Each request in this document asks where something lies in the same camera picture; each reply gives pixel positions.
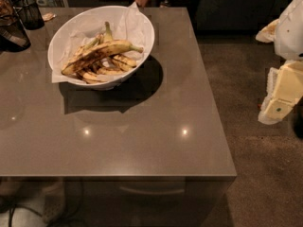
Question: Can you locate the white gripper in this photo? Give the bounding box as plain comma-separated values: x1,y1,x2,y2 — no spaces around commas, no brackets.
256,0,303,125

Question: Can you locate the large spotted banana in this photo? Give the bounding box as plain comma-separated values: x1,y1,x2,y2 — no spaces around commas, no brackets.
62,40,144,76

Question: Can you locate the white oval bowl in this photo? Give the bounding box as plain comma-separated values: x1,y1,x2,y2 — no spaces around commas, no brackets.
46,5,156,91

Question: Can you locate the white paper liner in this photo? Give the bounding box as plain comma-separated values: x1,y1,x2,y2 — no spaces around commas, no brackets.
51,1,155,84

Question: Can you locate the bunch of small bananas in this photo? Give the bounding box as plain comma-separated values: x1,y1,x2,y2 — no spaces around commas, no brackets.
68,22,137,84

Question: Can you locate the small wrapper on table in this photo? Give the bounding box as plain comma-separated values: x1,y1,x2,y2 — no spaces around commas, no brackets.
42,12,56,22

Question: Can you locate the black mesh pen cup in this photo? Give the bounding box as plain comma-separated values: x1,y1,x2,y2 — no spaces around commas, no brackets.
14,0,45,30

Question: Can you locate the dark container at left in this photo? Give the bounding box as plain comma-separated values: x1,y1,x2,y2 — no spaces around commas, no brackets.
0,0,31,52

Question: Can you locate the black cable on floor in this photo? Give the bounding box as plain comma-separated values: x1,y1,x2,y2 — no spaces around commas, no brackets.
7,201,45,227

